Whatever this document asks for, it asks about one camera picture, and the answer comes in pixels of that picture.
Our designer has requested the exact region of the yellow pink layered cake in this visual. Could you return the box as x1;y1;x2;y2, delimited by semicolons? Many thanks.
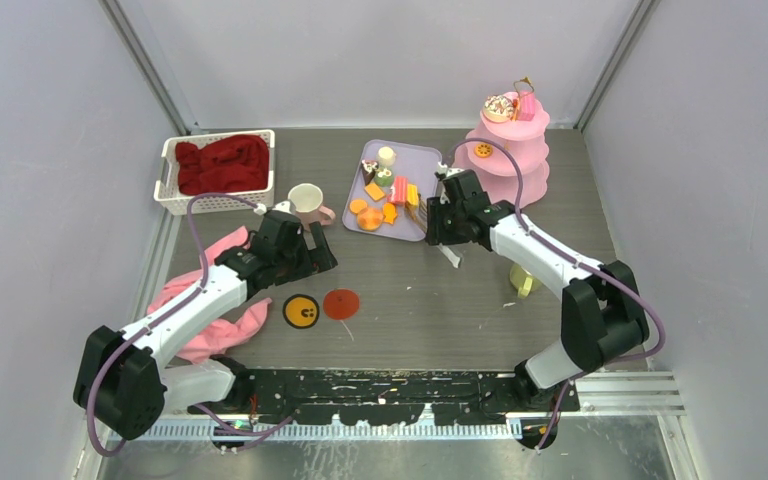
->
388;176;420;208

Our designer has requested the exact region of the round orange lattice cookie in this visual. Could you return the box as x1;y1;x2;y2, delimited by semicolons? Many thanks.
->
473;142;494;159

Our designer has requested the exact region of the sprinkled donut cake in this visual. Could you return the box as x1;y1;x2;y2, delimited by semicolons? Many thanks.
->
482;95;516;123

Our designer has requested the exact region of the pink square cake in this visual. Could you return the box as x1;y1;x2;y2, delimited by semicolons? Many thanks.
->
517;92;538;122

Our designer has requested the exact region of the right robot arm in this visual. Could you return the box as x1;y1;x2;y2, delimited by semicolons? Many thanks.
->
426;166;650;411

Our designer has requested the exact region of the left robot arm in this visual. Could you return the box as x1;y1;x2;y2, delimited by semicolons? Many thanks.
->
73;209;338;440

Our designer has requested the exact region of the red tomato coaster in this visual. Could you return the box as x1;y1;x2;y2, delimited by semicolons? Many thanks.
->
322;289;360;321

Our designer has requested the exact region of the black yellow face coaster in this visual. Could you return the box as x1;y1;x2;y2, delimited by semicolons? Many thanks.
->
282;294;320;329

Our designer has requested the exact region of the orange round bun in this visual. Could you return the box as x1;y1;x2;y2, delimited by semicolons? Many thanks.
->
356;206;384;231

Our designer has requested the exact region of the round orange flat cookie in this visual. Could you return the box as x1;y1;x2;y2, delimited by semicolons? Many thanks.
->
348;198;368;215

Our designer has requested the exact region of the pink mug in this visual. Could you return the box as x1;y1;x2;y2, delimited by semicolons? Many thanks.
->
288;183;336;230

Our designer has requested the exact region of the orange fish-shaped pastry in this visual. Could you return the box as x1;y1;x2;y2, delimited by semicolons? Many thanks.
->
381;203;398;225

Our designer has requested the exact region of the lavender serving tray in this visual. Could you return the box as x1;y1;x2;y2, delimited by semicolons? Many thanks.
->
341;140;442;242

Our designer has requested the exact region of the pink three-tier cake stand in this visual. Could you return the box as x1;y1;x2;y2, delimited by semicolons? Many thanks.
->
454;77;550;207

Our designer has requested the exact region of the orange square biscuit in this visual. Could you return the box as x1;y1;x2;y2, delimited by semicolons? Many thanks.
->
364;183;387;202

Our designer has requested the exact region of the green round cake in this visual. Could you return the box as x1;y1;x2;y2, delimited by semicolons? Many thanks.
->
373;167;395;188

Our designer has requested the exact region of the yellow-green mug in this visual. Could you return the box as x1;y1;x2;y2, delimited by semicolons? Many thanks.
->
508;264;542;298

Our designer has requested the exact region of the cream cylinder cake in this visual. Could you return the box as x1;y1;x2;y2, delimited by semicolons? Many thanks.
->
376;146;396;168

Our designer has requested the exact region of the dark red towel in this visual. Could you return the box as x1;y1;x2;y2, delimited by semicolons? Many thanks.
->
174;134;269;196

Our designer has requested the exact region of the chocolate cake slice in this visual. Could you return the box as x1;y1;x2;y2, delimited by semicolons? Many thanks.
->
360;159;379;185

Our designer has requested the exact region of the pink cloth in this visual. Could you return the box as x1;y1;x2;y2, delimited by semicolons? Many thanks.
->
146;227;272;364

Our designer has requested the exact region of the white plastic basket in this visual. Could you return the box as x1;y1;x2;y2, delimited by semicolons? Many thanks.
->
153;129;276;216

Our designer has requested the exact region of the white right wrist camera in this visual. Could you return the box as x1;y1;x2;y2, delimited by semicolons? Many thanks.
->
435;163;462;204

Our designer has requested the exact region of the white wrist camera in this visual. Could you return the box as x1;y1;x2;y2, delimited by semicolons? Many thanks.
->
253;200;298;221
435;163;462;204

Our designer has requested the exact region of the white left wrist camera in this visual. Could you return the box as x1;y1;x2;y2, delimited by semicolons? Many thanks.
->
253;200;298;221

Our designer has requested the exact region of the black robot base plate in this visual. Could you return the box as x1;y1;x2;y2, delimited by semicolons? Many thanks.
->
206;368;580;426

